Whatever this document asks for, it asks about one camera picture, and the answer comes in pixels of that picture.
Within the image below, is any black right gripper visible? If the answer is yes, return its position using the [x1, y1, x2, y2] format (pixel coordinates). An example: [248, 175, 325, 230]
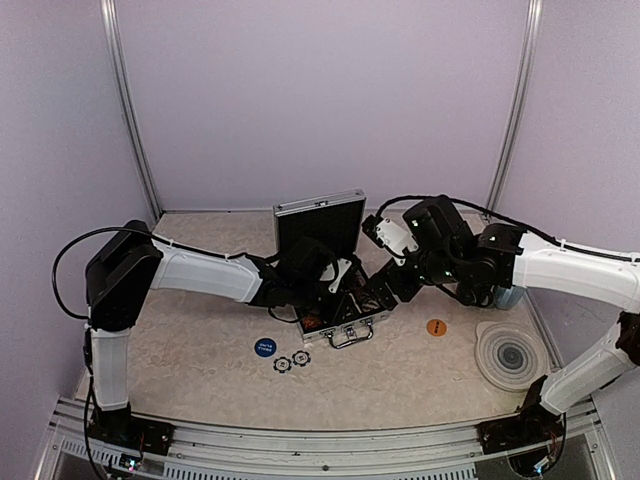
[363, 248, 464, 309]

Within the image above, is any aluminium poker chip case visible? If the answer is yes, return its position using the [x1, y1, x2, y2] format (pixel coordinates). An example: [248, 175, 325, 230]
[273, 189, 389, 350]

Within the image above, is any blue round button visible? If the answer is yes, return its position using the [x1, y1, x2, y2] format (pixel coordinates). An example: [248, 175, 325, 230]
[254, 338, 277, 358]

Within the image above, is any single black white chip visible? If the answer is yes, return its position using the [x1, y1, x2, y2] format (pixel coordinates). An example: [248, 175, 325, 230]
[292, 350, 311, 367]

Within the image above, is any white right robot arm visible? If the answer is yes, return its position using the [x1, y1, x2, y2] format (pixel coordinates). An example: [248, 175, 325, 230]
[362, 195, 639, 444]

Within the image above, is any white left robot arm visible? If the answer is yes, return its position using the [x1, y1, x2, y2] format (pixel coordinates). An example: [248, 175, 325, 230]
[85, 221, 352, 445]

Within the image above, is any light blue mug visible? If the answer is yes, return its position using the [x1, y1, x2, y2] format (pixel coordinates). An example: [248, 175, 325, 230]
[494, 286, 526, 310]

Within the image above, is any orange round button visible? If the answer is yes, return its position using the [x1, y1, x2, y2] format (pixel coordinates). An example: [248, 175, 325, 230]
[426, 319, 448, 337]

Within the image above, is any grey striped plate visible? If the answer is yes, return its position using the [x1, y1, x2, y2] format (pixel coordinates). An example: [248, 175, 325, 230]
[474, 322, 550, 393]

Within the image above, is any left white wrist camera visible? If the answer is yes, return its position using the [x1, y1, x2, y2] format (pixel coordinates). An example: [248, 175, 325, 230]
[322, 259, 352, 293]

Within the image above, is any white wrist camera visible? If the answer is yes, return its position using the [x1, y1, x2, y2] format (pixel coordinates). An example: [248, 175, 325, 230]
[362, 215, 418, 258]
[322, 259, 352, 293]

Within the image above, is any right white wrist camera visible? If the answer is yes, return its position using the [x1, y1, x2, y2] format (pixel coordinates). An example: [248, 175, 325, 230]
[362, 215, 418, 258]

